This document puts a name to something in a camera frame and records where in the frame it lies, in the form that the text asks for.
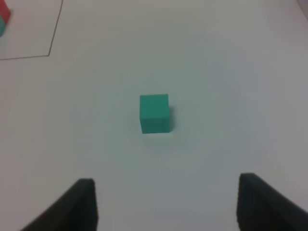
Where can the green template cube block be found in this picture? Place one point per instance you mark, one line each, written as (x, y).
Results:
(2, 26)

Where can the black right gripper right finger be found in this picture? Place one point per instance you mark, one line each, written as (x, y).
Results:
(261, 208)

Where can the red template cube block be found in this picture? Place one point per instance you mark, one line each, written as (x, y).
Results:
(5, 12)

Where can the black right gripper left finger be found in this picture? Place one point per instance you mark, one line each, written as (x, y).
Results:
(75, 210)

